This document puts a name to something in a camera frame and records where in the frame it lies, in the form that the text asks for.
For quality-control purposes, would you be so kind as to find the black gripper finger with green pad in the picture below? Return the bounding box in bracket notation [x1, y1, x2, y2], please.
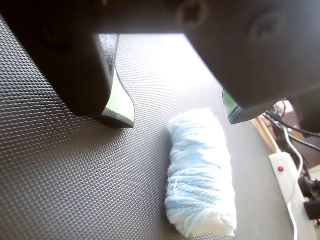
[184, 14, 320, 125]
[0, 9, 136, 129]

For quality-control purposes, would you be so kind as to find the light blue yarn block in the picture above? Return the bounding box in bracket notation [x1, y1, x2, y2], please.
[164, 107, 238, 237]

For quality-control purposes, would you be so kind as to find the large dark grey mat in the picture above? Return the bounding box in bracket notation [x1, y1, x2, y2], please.
[0, 14, 300, 240]

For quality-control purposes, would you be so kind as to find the white power strip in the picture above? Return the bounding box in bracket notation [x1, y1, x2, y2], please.
[268, 151, 320, 240]

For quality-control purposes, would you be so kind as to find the black power plug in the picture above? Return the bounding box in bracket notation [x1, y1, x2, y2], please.
[298, 174, 320, 199]
[303, 197, 320, 221]

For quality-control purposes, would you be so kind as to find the thin black power cable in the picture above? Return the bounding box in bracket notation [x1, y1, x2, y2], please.
[263, 109, 320, 154]

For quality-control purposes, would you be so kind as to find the thin white cable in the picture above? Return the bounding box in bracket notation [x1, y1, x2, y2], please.
[283, 123, 305, 240]

